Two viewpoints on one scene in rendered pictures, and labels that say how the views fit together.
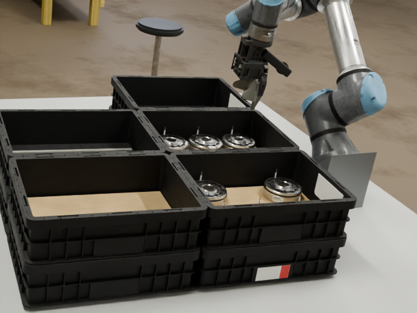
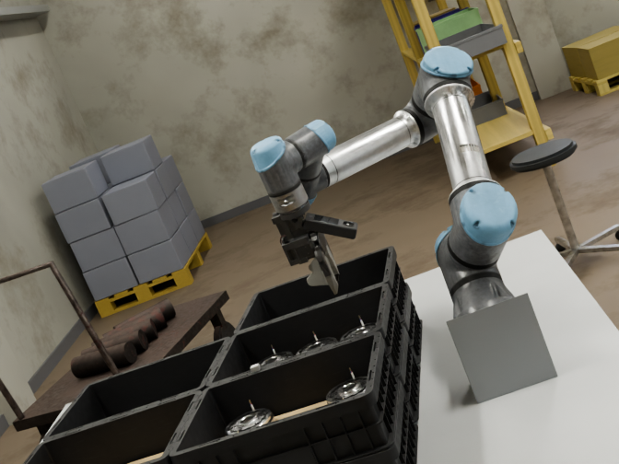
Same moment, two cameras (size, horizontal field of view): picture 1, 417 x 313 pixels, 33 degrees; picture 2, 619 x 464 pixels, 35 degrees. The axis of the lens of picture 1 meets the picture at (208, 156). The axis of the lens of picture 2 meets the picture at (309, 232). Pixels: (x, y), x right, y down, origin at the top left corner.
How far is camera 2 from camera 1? 1.41 m
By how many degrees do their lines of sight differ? 38
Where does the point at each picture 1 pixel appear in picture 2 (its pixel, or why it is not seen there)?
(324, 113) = (448, 261)
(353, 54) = (459, 168)
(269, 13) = (270, 179)
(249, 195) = not seen: hidden behind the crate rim
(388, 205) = (606, 361)
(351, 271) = not seen: outside the picture
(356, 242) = (496, 440)
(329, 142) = (460, 300)
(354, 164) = (496, 321)
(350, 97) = (457, 231)
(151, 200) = not seen: hidden behind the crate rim
